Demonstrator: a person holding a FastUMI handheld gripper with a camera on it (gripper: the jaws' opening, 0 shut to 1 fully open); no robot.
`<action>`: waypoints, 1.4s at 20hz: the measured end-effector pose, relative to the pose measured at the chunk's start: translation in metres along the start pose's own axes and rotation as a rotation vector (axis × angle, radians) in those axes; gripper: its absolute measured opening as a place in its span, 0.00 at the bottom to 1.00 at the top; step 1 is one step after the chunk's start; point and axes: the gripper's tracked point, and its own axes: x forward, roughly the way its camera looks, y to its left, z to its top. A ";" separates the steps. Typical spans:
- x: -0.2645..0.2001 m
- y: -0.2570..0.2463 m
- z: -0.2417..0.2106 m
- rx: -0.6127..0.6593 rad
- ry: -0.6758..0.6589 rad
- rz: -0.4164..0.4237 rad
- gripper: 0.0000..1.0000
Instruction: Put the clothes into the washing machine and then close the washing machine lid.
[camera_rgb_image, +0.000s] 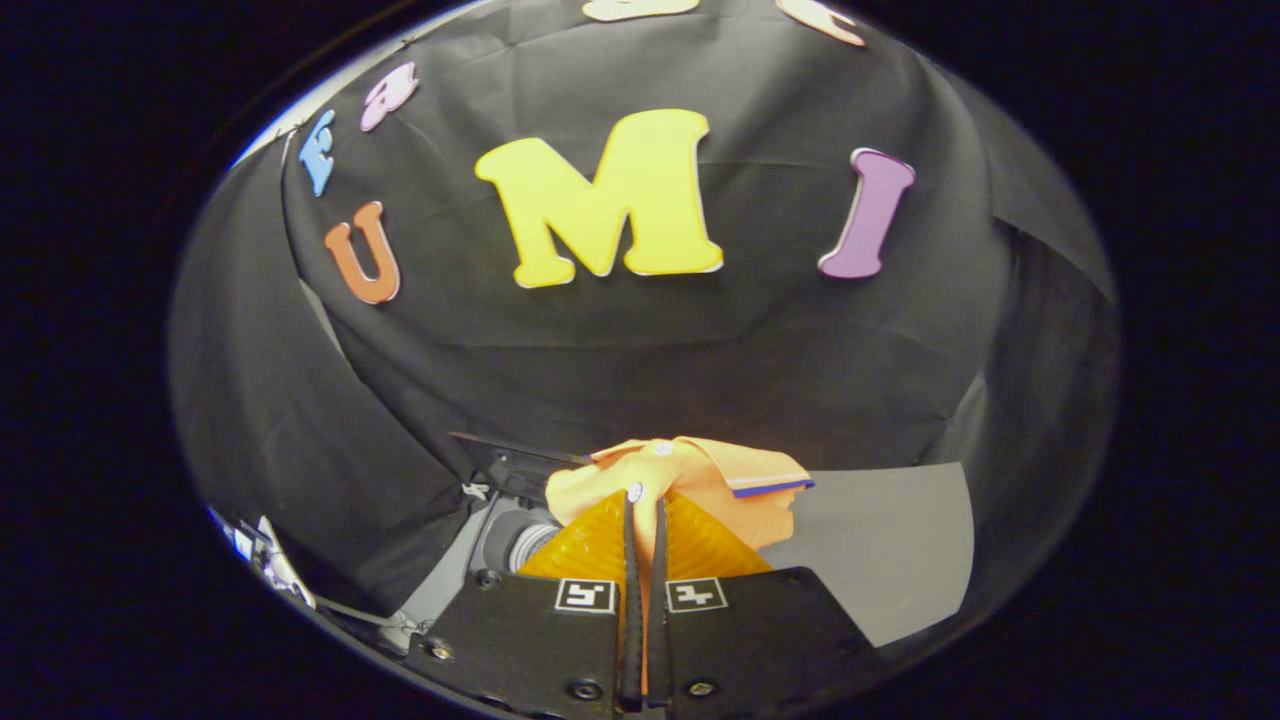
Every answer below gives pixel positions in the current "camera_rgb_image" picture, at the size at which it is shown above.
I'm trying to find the beige cabinet with dark top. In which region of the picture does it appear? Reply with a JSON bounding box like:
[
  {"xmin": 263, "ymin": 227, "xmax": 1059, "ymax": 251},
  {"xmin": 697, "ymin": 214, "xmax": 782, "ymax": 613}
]
[{"xmin": 760, "ymin": 462, "xmax": 976, "ymax": 649}]

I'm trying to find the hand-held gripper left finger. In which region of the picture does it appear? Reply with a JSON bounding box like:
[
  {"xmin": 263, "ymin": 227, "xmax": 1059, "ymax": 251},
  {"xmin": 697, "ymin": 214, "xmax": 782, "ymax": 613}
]
[{"xmin": 403, "ymin": 488, "xmax": 643, "ymax": 717}]

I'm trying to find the orange polo shirt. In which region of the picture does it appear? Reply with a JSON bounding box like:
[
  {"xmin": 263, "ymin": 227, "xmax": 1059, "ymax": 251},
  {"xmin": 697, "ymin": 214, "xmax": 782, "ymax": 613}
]
[{"xmin": 545, "ymin": 437, "xmax": 814, "ymax": 601}]

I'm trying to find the grey washing machine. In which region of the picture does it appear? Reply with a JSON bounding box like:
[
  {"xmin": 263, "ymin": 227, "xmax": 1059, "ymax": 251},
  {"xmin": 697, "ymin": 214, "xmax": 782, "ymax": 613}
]
[{"xmin": 400, "ymin": 430, "xmax": 601, "ymax": 651}]

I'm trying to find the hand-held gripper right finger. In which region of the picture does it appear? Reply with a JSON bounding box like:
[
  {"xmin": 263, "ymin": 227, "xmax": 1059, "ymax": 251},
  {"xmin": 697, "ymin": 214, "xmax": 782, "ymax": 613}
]
[{"xmin": 643, "ymin": 488, "xmax": 891, "ymax": 717}]

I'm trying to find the black backdrop cloth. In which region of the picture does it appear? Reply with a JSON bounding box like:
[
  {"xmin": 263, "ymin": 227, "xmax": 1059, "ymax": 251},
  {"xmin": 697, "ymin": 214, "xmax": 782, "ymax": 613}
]
[{"xmin": 168, "ymin": 0, "xmax": 1121, "ymax": 621}]

